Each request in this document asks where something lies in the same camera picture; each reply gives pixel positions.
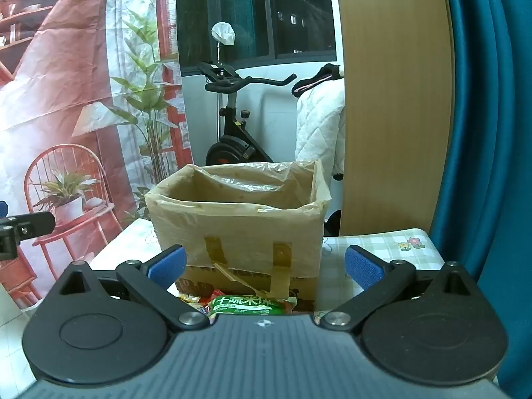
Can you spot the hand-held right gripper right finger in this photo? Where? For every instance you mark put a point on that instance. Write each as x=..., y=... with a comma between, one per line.
x=365, y=270

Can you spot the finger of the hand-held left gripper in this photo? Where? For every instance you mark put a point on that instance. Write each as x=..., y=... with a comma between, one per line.
x=35, y=222

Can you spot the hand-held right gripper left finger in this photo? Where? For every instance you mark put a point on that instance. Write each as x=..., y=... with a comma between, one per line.
x=168, y=264

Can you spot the brown cardboard box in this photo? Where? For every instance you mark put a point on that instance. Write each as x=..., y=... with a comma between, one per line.
x=305, y=290

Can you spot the brown taped parcel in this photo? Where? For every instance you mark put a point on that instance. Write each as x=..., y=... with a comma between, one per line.
x=249, y=232

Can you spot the checked tablecloth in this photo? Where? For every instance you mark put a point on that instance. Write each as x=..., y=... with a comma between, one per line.
x=392, y=244

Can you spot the multicoloured snack packet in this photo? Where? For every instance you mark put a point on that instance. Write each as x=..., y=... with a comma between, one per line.
x=192, y=301

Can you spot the green snack packet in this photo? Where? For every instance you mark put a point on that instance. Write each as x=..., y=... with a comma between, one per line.
x=245, y=305

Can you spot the black exercise bike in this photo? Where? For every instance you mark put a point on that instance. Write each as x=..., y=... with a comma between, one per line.
x=230, y=145

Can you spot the white quilted blanket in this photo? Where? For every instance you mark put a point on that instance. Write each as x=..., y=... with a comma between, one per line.
x=320, y=124

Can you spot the printed backdrop cloth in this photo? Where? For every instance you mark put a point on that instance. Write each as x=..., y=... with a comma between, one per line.
x=62, y=70

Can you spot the wooden board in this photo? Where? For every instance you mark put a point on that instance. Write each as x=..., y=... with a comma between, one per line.
x=395, y=91

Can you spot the black garment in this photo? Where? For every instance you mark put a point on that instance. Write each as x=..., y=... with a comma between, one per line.
x=322, y=74

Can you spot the teal curtain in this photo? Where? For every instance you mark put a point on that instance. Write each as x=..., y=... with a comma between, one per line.
x=490, y=112

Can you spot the white crumpled bag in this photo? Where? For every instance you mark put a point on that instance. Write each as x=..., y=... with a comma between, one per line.
x=223, y=33

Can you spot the dark window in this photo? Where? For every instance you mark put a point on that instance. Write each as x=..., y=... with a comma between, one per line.
x=249, y=16

